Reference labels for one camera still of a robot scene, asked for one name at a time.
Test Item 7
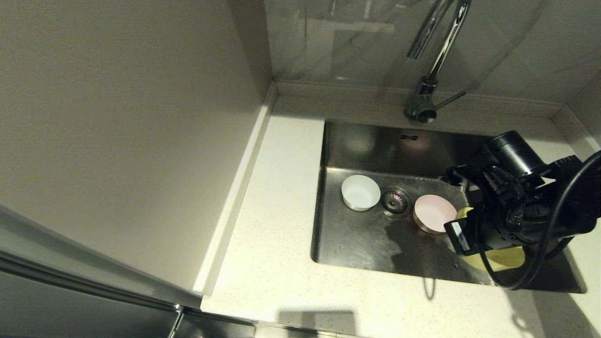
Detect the beige tall cabinet panel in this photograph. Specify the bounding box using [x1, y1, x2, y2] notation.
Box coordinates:
[0, 0, 278, 298]

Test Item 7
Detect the chrome gooseneck faucet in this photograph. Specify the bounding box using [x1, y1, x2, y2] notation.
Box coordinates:
[405, 0, 472, 124]

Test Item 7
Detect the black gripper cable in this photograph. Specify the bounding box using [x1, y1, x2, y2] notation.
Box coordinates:
[478, 149, 601, 291]

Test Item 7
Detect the grey metal appliance door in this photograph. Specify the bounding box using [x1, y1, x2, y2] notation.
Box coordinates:
[0, 207, 257, 338]

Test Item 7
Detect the stainless steel sink basin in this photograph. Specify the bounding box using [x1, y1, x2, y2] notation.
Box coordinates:
[310, 119, 587, 295]

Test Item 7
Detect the round metal drain strainer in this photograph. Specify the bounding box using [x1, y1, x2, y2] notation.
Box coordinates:
[378, 186, 414, 218]

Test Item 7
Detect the yellow plastic bowl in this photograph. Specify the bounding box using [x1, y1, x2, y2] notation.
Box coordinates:
[455, 207, 526, 273]

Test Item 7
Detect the pink plastic bowl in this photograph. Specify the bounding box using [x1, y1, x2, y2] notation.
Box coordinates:
[413, 194, 459, 235]

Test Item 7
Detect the white plastic bowl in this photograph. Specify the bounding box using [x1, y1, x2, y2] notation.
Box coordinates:
[341, 174, 382, 212]

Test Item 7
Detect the chrome appliance door handle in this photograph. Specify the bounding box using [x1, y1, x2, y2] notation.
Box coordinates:
[168, 304, 185, 338]

